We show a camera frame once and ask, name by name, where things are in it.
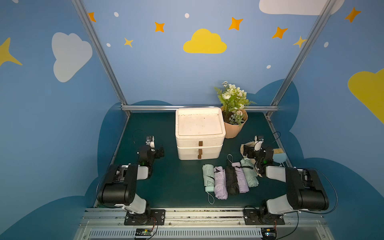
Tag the black folded umbrella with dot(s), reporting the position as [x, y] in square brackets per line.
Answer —
[231, 181]

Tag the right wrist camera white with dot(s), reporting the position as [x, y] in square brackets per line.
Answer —
[259, 140]

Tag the circuit board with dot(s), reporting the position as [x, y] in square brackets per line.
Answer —
[143, 233]
[268, 234]

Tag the mint green umbrella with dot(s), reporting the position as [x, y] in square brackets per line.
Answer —
[209, 182]
[250, 172]

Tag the beige work glove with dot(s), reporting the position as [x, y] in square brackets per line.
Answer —
[254, 161]

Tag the aluminium frame back rail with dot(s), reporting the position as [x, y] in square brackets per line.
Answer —
[174, 108]

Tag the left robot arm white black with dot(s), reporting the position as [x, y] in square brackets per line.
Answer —
[119, 188]

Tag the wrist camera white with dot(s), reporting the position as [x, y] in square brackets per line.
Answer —
[259, 140]
[150, 141]

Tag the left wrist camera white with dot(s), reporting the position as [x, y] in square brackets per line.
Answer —
[150, 141]

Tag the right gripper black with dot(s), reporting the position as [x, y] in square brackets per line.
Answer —
[248, 151]

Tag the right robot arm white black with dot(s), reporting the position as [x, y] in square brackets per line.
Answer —
[304, 189]

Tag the potted artificial flower plant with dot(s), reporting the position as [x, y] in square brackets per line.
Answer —
[234, 101]

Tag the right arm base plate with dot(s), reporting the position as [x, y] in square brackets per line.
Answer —
[252, 218]

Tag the right circuit board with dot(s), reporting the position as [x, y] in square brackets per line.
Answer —
[268, 234]

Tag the lilac umbrella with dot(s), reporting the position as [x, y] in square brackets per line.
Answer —
[220, 189]
[243, 186]

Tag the left circuit board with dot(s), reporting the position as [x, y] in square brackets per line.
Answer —
[143, 233]

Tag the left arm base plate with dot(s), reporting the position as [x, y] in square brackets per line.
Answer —
[150, 217]

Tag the white drawer cabinet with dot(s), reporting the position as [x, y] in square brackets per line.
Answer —
[200, 133]

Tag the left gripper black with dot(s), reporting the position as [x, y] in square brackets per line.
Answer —
[159, 152]

